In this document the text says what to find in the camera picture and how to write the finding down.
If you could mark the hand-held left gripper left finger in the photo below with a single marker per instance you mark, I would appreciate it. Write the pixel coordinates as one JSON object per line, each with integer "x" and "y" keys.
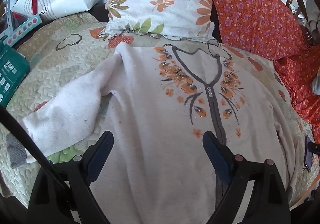
{"x": 98, "y": 156}

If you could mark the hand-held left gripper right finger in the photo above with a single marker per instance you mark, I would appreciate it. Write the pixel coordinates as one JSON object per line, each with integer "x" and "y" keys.
{"x": 215, "y": 156}

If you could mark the cream sweater with orange flowers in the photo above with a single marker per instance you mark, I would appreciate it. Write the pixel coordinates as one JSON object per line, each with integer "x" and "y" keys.
{"x": 150, "y": 94}

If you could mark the heart-patterned quilt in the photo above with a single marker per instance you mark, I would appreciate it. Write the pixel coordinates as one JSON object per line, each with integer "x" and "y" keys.
{"x": 62, "y": 64}

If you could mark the green cardboard box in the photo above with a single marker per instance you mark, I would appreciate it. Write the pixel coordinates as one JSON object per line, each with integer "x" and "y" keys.
{"x": 11, "y": 71}

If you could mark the orange floral blanket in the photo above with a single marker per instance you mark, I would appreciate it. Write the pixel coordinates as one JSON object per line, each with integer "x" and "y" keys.
{"x": 250, "y": 21}

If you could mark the light blue flat box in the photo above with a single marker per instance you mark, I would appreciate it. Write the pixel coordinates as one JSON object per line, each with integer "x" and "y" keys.
{"x": 22, "y": 30}

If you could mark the slotted metal rail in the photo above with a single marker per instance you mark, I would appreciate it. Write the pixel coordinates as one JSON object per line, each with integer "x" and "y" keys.
{"x": 8, "y": 11}

